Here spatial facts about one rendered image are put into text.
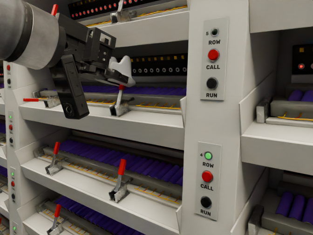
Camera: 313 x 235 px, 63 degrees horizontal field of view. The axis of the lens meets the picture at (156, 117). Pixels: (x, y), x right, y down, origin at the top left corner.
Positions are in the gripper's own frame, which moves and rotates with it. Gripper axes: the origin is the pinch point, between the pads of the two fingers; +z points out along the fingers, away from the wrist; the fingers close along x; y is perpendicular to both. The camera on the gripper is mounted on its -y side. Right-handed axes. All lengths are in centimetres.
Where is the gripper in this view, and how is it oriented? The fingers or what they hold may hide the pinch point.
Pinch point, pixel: (127, 85)
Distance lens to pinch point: 57.9
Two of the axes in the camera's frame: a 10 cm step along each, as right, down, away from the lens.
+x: -7.9, -0.9, 6.0
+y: 1.5, -9.9, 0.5
